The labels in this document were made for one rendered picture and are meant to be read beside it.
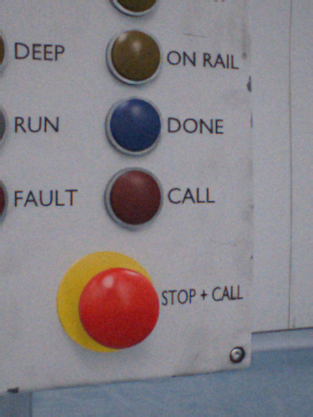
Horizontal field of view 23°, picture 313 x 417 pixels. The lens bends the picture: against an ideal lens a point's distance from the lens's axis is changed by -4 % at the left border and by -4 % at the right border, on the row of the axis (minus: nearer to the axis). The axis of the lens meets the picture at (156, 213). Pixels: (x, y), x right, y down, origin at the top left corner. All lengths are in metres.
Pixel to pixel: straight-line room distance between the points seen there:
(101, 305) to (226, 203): 0.10
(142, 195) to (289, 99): 3.89
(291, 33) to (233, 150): 3.90
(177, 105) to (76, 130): 0.06
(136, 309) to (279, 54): 3.93
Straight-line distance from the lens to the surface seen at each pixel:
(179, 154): 0.41
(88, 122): 0.39
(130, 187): 0.39
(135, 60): 0.40
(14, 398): 0.46
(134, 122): 0.39
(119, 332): 0.38
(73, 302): 0.39
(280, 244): 4.24
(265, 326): 4.27
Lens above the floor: 0.95
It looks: 3 degrees down
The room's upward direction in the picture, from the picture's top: straight up
